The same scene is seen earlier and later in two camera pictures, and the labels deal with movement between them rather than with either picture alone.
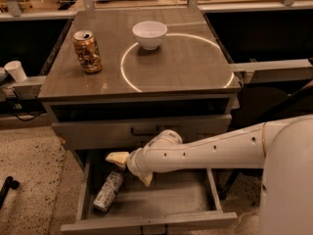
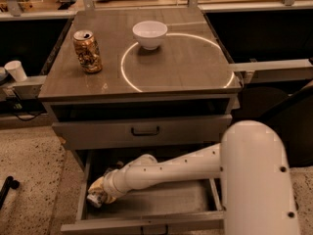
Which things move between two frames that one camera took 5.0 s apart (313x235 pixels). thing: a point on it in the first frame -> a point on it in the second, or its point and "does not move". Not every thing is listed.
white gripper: [134, 166] -> [109, 186]
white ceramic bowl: [150, 33] does not move
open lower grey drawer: [116, 201] does not move
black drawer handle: [146, 133] does not move
